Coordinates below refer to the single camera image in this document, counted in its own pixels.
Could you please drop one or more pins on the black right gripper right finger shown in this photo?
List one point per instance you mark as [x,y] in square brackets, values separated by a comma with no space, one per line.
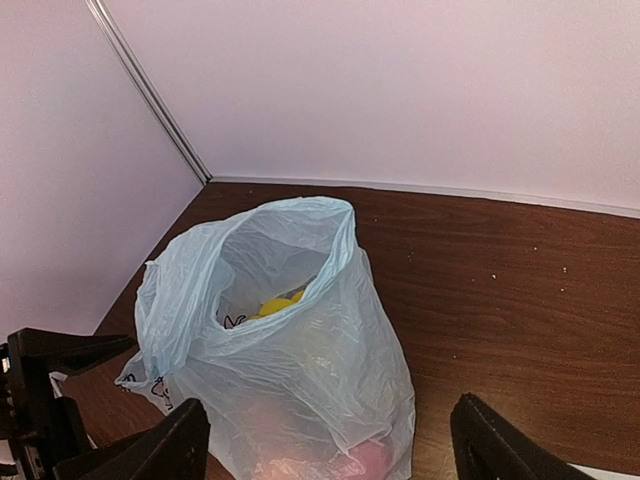
[487,446]

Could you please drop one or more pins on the red fruit in bag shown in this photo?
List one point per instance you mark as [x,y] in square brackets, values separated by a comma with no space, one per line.
[370,460]

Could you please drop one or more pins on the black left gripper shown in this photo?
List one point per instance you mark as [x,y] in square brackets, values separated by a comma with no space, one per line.
[41,426]

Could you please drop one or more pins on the light blue plastic bag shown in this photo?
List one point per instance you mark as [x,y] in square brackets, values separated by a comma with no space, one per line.
[287,395]

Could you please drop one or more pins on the left aluminium post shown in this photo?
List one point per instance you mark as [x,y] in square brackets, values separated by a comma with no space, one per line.
[147,90]

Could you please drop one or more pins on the pale yellow fruit in bag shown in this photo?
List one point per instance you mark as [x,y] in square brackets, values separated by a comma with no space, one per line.
[278,304]

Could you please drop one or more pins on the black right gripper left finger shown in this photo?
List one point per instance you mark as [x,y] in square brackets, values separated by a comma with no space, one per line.
[176,448]

